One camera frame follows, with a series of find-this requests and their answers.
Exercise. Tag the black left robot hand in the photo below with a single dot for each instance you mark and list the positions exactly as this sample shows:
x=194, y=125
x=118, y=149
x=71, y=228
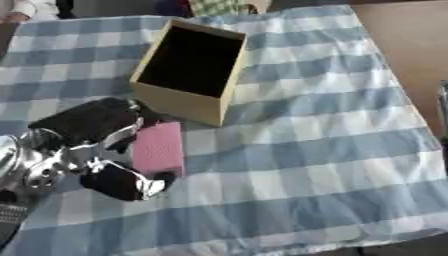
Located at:
x=93, y=121

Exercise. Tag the pink rectangular block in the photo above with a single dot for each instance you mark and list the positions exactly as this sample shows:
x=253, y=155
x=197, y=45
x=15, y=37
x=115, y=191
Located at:
x=158, y=148

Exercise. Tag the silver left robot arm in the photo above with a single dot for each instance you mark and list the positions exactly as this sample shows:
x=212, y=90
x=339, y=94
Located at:
x=29, y=163

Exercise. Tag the tan cardboard box black inside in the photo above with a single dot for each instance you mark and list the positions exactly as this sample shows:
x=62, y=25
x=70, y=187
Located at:
x=189, y=71

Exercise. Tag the person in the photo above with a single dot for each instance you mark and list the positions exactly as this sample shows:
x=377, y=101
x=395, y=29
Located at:
x=26, y=8

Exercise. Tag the green checked cloth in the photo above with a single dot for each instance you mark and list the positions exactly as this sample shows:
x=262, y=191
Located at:
x=219, y=6

